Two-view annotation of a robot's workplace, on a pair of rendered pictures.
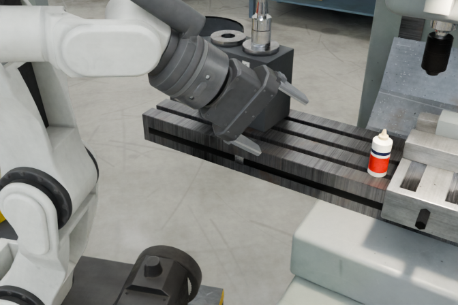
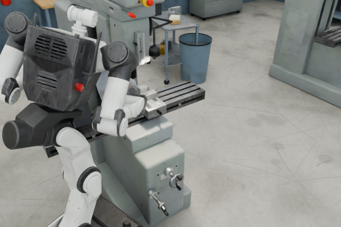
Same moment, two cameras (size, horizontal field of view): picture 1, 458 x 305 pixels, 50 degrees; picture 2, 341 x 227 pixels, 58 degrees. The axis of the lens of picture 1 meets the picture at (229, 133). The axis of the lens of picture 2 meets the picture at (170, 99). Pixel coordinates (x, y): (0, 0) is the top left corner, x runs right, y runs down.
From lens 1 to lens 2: 1.34 m
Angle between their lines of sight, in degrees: 55
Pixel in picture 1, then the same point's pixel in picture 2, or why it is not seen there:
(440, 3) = (141, 62)
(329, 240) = (139, 135)
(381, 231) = (144, 124)
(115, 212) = not seen: outside the picture
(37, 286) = (87, 217)
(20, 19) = (126, 110)
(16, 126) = (83, 156)
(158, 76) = not seen: hidden behind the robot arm
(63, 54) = (136, 112)
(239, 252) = (51, 196)
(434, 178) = (150, 102)
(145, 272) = not seen: hidden behind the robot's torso
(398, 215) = (152, 115)
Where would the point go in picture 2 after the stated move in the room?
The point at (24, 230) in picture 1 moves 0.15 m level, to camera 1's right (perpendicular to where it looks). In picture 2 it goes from (94, 189) to (111, 169)
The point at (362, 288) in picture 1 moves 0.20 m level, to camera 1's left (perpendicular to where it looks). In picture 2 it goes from (152, 140) to (138, 158)
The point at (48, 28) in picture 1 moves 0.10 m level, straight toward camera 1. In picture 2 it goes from (131, 109) to (153, 110)
